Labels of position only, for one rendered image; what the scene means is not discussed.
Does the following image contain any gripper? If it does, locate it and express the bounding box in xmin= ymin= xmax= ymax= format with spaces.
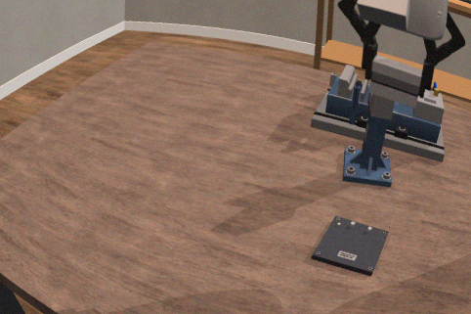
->
xmin=338 ymin=0 xmax=465 ymax=99

